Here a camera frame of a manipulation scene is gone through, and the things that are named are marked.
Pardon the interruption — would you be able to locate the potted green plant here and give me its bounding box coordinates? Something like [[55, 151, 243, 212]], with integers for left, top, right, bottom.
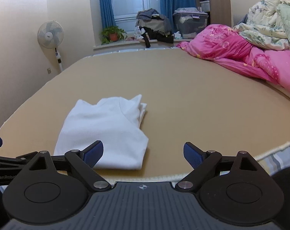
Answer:
[[101, 26, 126, 45]]

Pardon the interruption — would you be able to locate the wooden shelf unit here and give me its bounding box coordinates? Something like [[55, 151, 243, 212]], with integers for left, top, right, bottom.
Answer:
[[185, 0, 233, 28]]

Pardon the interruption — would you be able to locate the pink quilt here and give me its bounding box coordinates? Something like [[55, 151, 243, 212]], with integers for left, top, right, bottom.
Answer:
[[177, 24, 290, 93]]

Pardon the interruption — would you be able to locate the pile of dark clothes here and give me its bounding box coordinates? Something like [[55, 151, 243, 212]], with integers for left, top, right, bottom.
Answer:
[[134, 8, 174, 48]]

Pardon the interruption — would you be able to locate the white long-sleeve shirt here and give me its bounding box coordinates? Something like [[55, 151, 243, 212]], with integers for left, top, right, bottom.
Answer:
[[54, 94, 149, 170]]

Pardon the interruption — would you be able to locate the left blue curtain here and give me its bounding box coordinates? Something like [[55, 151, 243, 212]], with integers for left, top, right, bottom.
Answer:
[[99, 0, 116, 28]]

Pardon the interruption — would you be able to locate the floral white-green quilt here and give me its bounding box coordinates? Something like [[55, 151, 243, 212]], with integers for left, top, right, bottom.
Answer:
[[234, 0, 290, 51]]

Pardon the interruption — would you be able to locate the white standing fan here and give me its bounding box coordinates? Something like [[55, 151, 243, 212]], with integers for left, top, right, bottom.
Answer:
[[37, 20, 64, 72]]

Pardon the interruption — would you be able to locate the clear plastic storage bin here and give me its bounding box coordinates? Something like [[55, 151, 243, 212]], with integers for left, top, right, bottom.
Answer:
[[173, 7, 209, 39]]

